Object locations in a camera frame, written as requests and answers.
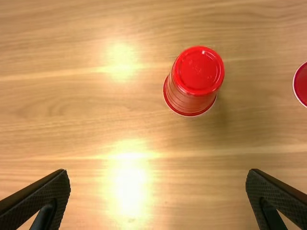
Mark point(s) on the red cup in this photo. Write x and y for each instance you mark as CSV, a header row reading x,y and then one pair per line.
x,y
301,83
194,79

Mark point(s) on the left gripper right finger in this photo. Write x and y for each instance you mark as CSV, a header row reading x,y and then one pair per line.
x,y
283,194

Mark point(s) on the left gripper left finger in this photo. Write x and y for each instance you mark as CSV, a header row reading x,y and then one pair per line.
x,y
36,196

